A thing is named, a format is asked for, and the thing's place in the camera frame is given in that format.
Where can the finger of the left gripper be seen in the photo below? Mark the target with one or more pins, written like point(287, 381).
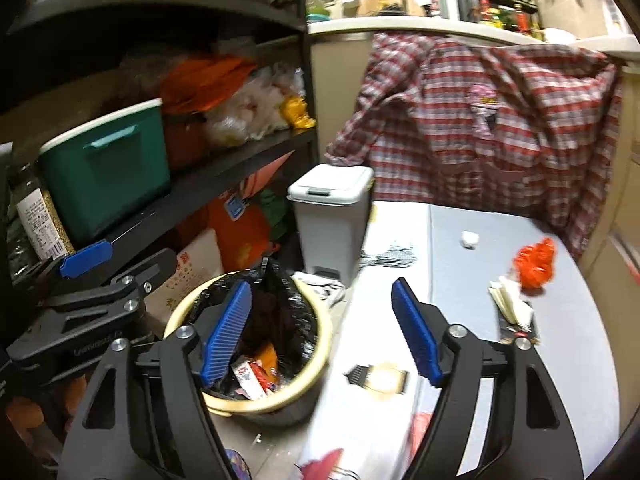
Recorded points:
point(86, 259)

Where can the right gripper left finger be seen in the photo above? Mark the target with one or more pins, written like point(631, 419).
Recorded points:
point(143, 415)

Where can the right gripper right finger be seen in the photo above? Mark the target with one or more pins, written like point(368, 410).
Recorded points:
point(529, 435)

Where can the dark printed snack packet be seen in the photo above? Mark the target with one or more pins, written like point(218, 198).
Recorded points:
point(508, 332)

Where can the white paper wrapper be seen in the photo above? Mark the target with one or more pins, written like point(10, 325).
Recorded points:
point(506, 294)

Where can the orange plastic bag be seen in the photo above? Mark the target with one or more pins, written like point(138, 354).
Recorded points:
point(533, 264)

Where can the small white paper ball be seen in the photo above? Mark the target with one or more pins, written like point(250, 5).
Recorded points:
point(469, 240)

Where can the red white carton box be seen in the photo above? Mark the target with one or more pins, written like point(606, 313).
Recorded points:
point(254, 382)

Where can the orange snack bag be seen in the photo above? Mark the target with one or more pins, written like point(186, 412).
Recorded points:
point(267, 359)

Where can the white pedal trash bin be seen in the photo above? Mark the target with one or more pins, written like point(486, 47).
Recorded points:
point(332, 205)

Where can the orange gloved hand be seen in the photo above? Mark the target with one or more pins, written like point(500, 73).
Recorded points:
point(54, 408)

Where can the spice jar with label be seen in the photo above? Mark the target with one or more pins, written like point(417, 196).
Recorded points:
point(37, 213)

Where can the green storage box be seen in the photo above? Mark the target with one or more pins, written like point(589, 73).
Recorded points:
point(100, 170)

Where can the white flour sack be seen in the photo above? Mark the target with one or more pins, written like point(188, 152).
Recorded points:
point(196, 264)

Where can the round bin with black bag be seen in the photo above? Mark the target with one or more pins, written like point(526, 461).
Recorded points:
point(284, 313)

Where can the patterned white tablecloth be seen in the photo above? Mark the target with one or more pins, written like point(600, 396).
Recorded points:
point(361, 425)

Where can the orange rice bag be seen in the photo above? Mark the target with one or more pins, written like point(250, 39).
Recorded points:
point(250, 218)

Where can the black metal shelf rack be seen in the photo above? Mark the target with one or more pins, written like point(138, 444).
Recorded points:
point(86, 87)

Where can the red plastic bag on shelf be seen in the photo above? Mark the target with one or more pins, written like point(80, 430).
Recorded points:
point(198, 84)

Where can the white plastic bags on shelf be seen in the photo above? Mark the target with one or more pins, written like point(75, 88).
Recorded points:
point(253, 112)

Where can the yellow plastic bag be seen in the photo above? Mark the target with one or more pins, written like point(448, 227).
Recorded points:
point(294, 112)

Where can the red plaid shirt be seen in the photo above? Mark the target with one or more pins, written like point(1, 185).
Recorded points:
point(526, 130)

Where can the wooden cutting board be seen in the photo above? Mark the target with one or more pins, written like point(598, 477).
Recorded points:
point(403, 7)

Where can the black spice rack with bottles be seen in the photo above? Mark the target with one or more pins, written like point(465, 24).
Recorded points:
point(520, 16)

